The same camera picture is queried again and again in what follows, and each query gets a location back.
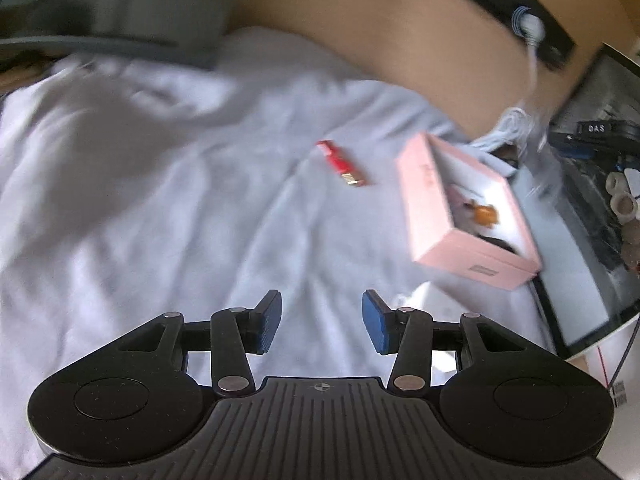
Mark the orange toy animal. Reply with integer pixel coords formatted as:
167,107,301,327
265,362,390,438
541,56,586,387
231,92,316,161
469,202,502,227

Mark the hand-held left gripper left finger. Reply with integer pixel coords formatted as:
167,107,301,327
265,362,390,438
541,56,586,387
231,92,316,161
117,290,282,399

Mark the white cable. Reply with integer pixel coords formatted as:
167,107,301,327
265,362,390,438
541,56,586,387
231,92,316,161
474,12,548,152

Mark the dark thin cable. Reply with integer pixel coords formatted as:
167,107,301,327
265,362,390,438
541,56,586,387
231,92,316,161
607,310,640,397

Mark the white bed sheet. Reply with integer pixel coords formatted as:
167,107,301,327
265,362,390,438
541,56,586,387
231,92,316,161
0,26,558,466

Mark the red flash drive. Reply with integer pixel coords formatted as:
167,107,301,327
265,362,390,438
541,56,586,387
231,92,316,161
316,140,370,188

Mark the pink cardboard box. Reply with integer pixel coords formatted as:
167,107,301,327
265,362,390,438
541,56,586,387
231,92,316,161
395,132,544,291

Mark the thin red wire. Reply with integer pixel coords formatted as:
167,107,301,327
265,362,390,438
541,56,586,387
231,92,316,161
596,344,614,392

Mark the black framed monitor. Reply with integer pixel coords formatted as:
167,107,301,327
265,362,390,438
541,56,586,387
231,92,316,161
529,42,640,361

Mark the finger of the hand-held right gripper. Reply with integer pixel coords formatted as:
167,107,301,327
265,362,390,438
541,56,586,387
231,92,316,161
549,132,622,161

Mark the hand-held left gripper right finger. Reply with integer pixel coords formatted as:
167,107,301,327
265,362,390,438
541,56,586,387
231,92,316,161
362,289,532,397

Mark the black power strip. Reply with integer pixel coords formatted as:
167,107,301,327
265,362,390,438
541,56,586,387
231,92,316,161
409,0,579,72

